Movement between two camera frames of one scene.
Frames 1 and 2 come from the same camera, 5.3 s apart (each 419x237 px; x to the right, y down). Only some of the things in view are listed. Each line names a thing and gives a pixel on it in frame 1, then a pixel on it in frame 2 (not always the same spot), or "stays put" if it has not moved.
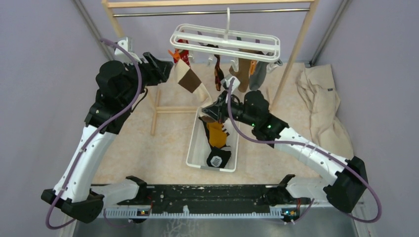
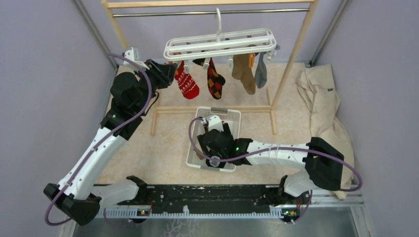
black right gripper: x=218 y=110 -> x=204 y=147
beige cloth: x=316 y=85 stays put
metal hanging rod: x=211 y=12 stays put
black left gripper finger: x=159 y=77 -> x=164 y=83
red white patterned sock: x=184 y=55 -> x=189 y=89
